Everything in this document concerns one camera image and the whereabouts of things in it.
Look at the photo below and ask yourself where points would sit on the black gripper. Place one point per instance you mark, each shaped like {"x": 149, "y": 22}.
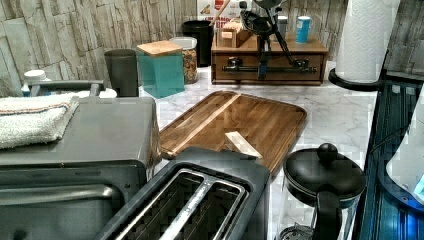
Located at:
{"x": 264, "y": 20}

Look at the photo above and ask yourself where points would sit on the wooden drawer with black handle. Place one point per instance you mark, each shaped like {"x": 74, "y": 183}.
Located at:
{"x": 247, "y": 69}

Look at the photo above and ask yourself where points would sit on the wooden drawer cabinet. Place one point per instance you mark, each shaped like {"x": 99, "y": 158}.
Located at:
{"x": 250, "y": 46}

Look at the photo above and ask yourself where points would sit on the grey metal canister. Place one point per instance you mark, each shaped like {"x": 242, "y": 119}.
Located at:
{"x": 282, "y": 22}

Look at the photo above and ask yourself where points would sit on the wooden box organizer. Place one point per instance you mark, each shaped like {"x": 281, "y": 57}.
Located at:
{"x": 232, "y": 35}

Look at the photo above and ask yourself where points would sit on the blue and white can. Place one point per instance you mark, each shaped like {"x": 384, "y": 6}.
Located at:
{"x": 302, "y": 29}

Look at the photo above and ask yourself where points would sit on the red and white box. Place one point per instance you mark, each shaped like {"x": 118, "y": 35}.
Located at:
{"x": 207, "y": 10}

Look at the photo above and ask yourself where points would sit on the black utensil holder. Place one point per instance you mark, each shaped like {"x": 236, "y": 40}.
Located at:
{"x": 203, "y": 32}

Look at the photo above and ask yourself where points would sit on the glass jar with cereal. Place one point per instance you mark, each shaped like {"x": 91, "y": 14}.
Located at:
{"x": 189, "y": 54}

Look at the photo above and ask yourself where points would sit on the wooden cutting board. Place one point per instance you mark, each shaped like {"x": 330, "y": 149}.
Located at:
{"x": 270, "y": 126}

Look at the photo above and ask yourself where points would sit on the white paper towel roll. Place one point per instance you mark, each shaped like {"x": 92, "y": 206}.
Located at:
{"x": 364, "y": 40}

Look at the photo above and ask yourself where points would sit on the teal canister with wooden lid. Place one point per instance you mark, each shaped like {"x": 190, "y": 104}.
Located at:
{"x": 161, "y": 68}

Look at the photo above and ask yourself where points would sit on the small wooden block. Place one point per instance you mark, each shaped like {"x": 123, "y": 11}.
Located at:
{"x": 236, "y": 142}

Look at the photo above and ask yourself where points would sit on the black paper towel holder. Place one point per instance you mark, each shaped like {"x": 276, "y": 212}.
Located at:
{"x": 355, "y": 86}

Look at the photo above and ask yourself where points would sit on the dark grey cylindrical container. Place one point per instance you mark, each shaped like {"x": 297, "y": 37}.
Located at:
{"x": 122, "y": 69}

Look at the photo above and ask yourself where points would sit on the black lidded glass kettle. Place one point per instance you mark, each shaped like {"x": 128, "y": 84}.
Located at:
{"x": 321, "y": 189}

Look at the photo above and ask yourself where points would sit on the black two-slot toaster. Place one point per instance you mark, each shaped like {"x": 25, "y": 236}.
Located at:
{"x": 199, "y": 195}

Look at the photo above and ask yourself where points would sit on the blue dish rack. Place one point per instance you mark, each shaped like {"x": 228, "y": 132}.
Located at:
{"x": 385, "y": 211}

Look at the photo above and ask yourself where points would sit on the white bottle with blue label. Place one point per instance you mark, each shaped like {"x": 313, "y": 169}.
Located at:
{"x": 30, "y": 77}

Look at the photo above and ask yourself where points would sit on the grey toaster oven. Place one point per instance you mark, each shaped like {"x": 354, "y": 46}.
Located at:
{"x": 70, "y": 188}

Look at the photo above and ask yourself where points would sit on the folded white towel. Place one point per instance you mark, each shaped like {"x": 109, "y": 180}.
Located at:
{"x": 31, "y": 120}

